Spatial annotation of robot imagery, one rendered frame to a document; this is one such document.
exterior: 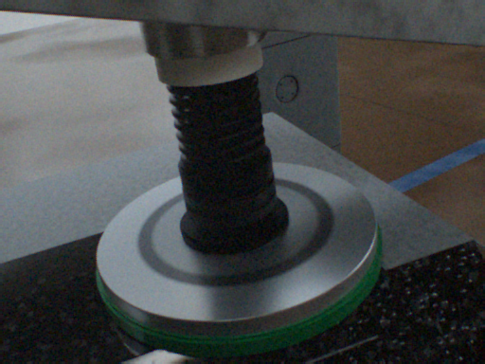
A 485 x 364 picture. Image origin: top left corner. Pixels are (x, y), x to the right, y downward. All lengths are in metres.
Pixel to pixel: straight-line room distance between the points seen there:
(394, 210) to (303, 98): 1.08
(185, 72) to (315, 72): 1.21
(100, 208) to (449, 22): 0.35
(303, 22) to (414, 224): 0.20
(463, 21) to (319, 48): 1.12
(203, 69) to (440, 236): 0.22
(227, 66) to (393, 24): 0.11
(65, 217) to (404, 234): 0.31
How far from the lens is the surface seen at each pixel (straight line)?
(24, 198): 0.58
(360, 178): 0.49
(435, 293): 0.39
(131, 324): 0.34
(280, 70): 1.43
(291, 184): 0.43
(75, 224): 0.50
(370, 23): 0.33
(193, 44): 0.30
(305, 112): 1.51
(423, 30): 0.37
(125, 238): 0.40
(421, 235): 0.42
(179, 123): 0.34
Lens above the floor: 1.10
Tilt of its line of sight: 27 degrees down
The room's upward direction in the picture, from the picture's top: 8 degrees counter-clockwise
